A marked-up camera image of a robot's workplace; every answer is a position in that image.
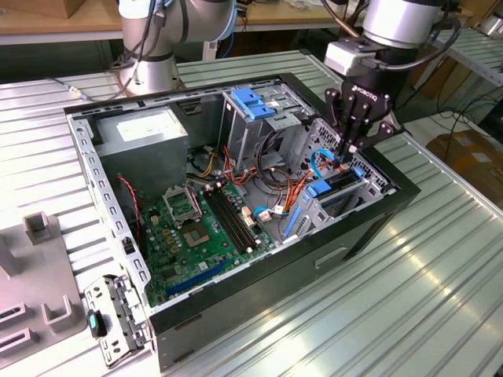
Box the black cable with metal plug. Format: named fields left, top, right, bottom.
left=49, top=74, right=127, bottom=104

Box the thick black cable bundle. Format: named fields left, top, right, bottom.
left=255, top=131, right=303, bottom=193

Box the metal socket cover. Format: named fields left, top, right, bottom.
left=162, top=183, right=204, bottom=228

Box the green motherboard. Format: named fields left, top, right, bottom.
left=138, top=178, right=276, bottom=308

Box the black case fan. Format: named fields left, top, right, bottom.
left=116, top=175, right=149, bottom=261

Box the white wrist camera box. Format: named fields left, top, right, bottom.
left=324, top=38, right=380, bottom=75

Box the grey metal disk bay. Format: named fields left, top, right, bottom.
left=281, top=164, right=390, bottom=245

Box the black latch with blue tab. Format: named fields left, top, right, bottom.
left=86, top=309, right=108, bottom=339

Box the yellow black wire bundle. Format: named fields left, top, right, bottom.
left=187, top=144, right=218, bottom=178

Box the flat brown cardboard box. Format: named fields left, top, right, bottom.
left=425, top=131, right=503, bottom=211

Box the hard disk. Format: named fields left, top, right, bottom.
left=281, top=165, right=365, bottom=243

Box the silver expansion slot bracket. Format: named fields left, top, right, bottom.
left=84, top=274, right=154, bottom=369

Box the wooden desk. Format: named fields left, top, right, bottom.
left=0, top=0, right=475, bottom=78

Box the metal slat side table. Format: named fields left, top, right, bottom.
left=392, top=27, right=503, bottom=115

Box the black camera cable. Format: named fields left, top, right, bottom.
left=359, top=17, right=463, bottom=74

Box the red orange wire bundle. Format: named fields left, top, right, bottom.
left=221, top=145, right=260, bottom=188

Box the red fan wire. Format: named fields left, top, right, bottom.
left=116, top=174, right=142, bottom=241

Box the blue drive cage latch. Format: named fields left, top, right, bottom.
left=230, top=88, right=267, bottom=122

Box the small brown cardboard box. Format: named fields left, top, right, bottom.
left=15, top=0, right=86, bottom=20

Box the black PC case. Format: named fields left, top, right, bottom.
left=62, top=71, right=422, bottom=373

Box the blue expansion slot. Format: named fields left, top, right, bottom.
left=163, top=257, right=232, bottom=298

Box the grey parts rack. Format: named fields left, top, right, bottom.
left=0, top=210, right=86, bottom=357

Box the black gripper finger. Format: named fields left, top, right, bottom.
left=343, top=105, right=395, bottom=168
left=325, top=88, right=357, bottom=169

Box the black RAM slot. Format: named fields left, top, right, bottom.
left=218, top=184, right=261, bottom=251
left=213, top=185, right=255, bottom=252
left=207, top=187, right=249, bottom=254
left=202, top=188, right=244, bottom=255

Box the grey power supply unit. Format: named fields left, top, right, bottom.
left=92, top=106, right=190, bottom=203

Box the grey optical drive cage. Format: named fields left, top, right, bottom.
left=218, top=83, right=315, bottom=176

